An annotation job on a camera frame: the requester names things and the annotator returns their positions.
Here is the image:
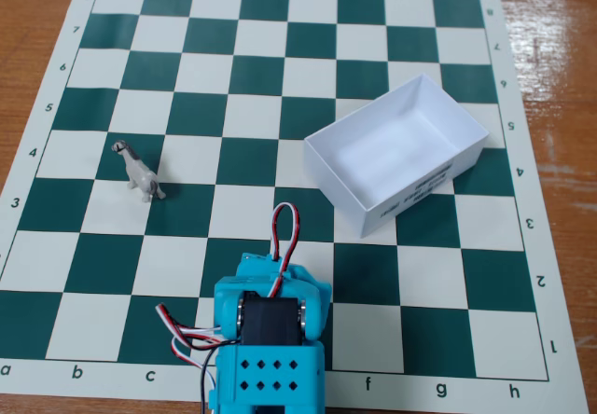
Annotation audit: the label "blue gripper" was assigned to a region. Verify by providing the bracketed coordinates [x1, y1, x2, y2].
[234, 252, 333, 311]

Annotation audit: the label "small toy dog figurine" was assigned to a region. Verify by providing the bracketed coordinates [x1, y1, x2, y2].
[110, 139, 167, 203]

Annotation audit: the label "white cardboard box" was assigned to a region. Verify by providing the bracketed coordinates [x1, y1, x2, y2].
[303, 72, 490, 239]

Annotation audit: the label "green white chessboard mat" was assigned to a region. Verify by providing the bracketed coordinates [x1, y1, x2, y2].
[0, 0, 591, 414]

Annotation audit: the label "looped red white black cable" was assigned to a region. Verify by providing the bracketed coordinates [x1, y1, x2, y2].
[269, 202, 300, 299]

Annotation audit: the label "long red white black cable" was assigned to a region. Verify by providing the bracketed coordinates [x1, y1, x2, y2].
[155, 301, 226, 414]

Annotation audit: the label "short red white black cable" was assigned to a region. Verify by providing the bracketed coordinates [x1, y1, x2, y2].
[169, 334, 220, 374]

